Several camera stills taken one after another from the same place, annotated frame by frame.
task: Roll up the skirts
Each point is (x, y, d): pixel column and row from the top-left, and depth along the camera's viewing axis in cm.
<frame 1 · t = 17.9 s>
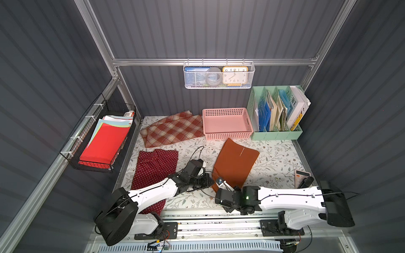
left hand: (214, 182, 80), fingers closed
right hand: (228, 196, 77), fingers open
rust orange skirt: (233, 164, 99), on the table
red plaid skirt: (181, 126, 118), on the table
dark red polka-dot skirt: (152, 166, 96), point 2 cm above the table
pink plastic basket: (227, 123, 119), point 2 cm above the table
mint green file organizer: (281, 103, 101), point 23 cm above the table
white book in organizer: (302, 103, 96), point 27 cm above the table
blue folders in organizer: (264, 116, 99), point 19 cm above the table
small orange white card: (299, 175, 92), point 2 cm above the table

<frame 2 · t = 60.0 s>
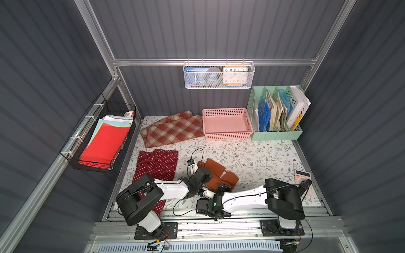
left hand: (206, 172, 90), fingers closed
right hand: (223, 190, 84), fingers open
rust orange skirt: (220, 174, 93), on the table
the other named things where they were.

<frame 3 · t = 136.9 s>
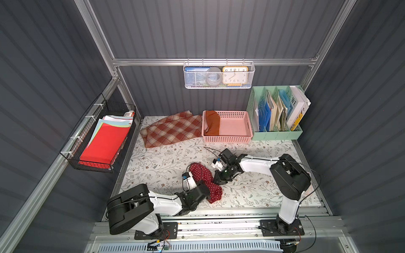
left hand: (205, 183, 86), fingers closed
right hand: (215, 183, 87), fingers closed
rust orange skirt: (213, 119, 117), point 5 cm above the table
dark red polka-dot skirt: (203, 175, 88), point 5 cm above the table
the other named things where they were.

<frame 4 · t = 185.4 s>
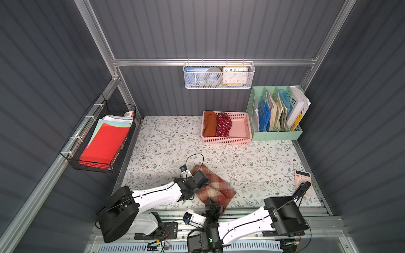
left hand: (198, 183, 85), fingers closed
right hand: (208, 205, 75), fingers open
red plaid skirt: (217, 190, 81), point 7 cm above the table
dark red polka-dot skirt: (223, 124, 110), point 8 cm above the table
the other named things where they were.

